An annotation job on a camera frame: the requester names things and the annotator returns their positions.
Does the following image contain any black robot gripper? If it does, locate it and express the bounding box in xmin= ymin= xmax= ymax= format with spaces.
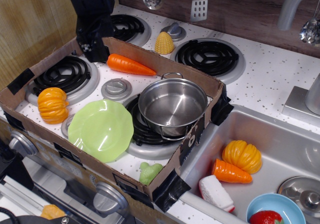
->
xmin=71 ymin=0 xmax=115 ymax=63

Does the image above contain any orange toy carrot green top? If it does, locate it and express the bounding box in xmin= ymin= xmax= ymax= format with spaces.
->
xmin=106 ymin=53 xmax=157 ymax=76

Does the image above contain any light green plastic plate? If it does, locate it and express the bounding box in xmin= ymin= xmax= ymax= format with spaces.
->
xmin=67 ymin=99 xmax=134 ymax=163

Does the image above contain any silver stove knob under plate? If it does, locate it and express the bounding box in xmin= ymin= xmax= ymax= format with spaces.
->
xmin=61 ymin=114 xmax=74 ymax=139

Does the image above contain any orange toy carrot in sink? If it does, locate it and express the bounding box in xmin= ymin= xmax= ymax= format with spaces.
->
xmin=211 ymin=159 xmax=253 ymax=184

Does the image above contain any black burner back left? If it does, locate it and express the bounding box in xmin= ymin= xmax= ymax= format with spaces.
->
xmin=111 ymin=14 xmax=152 ymax=47

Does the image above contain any silver stove knob centre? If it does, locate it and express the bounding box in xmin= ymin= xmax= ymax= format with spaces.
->
xmin=101 ymin=78 xmax=133 ymax=101

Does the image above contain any orange toy pumpkin on stove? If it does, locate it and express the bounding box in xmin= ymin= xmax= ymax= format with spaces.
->
xmin=37 ymin=87 xmax=69 ymax=124

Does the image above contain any yellow toy corn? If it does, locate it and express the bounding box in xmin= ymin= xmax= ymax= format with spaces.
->
xmin=154 ymin=31 xmax=175 ymax=54

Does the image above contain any silver stove knob back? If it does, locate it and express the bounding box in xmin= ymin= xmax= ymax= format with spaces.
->
xmin=161 ymin=22 xmax=187 ymax=42

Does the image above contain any stainless steel pot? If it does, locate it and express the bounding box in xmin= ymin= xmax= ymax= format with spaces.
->
xmin=138 ymin=72 xmax=208 ymax=141

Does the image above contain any black burner front right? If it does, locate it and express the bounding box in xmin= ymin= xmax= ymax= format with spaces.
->
xmin=123 ymin=94 xmax=181 ymax=160

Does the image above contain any hanging grey toy spatula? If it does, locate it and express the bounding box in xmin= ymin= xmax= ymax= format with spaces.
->
xmin=190 ymin=0 xmax=208 ymax=22

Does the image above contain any silver oven knob left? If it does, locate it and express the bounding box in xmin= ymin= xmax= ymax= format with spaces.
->
xmin=9 ymin=130 xmax=38 ymax=157

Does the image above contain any silver oven knob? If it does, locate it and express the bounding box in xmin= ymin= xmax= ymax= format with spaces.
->
xmin=93 ymin=182 xmax=129 ymax=217
xmin=9 ymin=130 xmax=38 ymax=157

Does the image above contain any black burner back right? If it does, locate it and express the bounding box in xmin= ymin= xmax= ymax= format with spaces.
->
xmin=170 ymin=38 xmax=246 ymax=84

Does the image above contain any green toy broccoli piece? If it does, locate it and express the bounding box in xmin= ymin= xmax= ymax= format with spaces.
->
xmin=139 ymin=162 xmax=163 ymax=186

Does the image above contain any silver oven knob right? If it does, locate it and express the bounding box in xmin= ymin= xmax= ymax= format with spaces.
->
xmin=93 ymin=182 xmax=129 ymax=217

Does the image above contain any orange toy under counter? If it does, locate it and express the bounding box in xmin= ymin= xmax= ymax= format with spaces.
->
xmin=40 ymin=204 xmax=66 ymax=220

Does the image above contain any white red toy cake slice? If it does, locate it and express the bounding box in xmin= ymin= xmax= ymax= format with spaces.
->
xmin=198 ymin=175 xmax=235 ymax=213

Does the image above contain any orange toy pumpkin in sink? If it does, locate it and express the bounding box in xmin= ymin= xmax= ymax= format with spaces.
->
xmin=222 ymin=140 xmax=263 ymax=174

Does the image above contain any silver sink faucet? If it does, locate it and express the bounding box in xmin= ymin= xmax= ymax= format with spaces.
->
xmin=277 ymin=0 xmax=320 ymax=126

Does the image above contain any red toy strawberry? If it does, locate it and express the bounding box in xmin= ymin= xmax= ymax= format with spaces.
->
xmin=249 ymin=211 xmax=284 ymax=224

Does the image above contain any light blue bowl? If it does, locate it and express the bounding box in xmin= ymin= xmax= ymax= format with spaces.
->
xmin=245 ymin=193 xmax=306 ymax=224

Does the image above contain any silver pot lid in sink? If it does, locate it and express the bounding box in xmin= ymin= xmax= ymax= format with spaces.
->
xmin=277 ymin=176 xmax=320 ymax=224

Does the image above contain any black cable bottom left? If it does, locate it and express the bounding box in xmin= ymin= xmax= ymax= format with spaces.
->
xmin=0 ymin=206 xmax=20 ymax=224

